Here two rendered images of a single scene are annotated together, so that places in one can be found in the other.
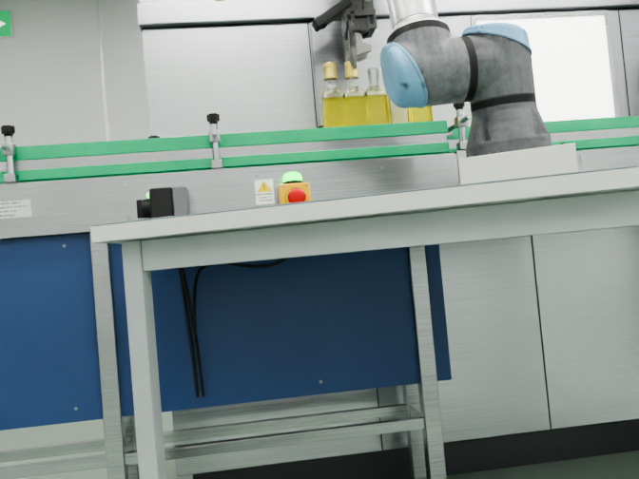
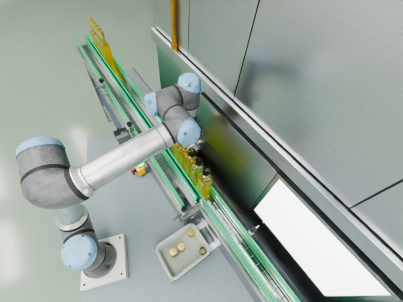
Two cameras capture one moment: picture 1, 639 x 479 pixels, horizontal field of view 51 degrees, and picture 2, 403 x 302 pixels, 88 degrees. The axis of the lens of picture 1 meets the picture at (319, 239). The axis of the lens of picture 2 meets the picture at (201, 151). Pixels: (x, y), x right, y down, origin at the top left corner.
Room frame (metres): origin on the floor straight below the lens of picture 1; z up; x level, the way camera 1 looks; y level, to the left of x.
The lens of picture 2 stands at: (1.51, -0.66, 1.92)
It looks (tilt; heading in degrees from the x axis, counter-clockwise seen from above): 55 degrees down; 57
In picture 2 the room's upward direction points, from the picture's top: 8 degrees clockwise
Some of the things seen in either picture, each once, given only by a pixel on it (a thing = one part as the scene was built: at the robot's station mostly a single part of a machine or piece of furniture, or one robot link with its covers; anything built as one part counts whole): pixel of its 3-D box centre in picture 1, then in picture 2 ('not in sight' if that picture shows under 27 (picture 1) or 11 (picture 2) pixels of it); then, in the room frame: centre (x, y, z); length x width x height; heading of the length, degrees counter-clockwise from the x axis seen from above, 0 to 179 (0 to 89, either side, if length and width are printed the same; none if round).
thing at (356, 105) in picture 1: (357, 127); (185, 159); (1.77, -0.12, 0.99); 0.06 x 0.06 x 0.21; 7
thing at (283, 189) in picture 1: (294, 201); (141, 168); (1.55, 0.05, 0.79); 0.07 x 0.07 x 0.07; 7
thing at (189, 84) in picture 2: not in sight; (188, 91); (1.77, -0.14, 1.45); 0.09 x 0.08 x 0.11; 6
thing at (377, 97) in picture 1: (377, 126); (191, 167); (1.78, -0.18, 0.99); 0.06 x 0.06 x 0.21; 8
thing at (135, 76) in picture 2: not in sight; (156, 109); (1.80, 0.44, 0.84); 0.95 x 0.09 x 0.11; 97
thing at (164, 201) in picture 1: (170, 207); (122, 136); (1.51, 0.33, 0.79); 0.08 x 0.08 x 0.08; 7
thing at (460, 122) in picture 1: (457, 126); (188, 210); (1.67, -0.37, 0.95); 0.17 x 0.03 x 0.12; 7
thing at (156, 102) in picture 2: not in sight; (165, 103); (1.67, -0.17, 1.45); 0.11 x 0.11 x 0.08; 6
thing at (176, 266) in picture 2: not in sight; (183, 251); (1.59, -0.50, 0.80); 0.22 x 0.17 x 0.09; 7
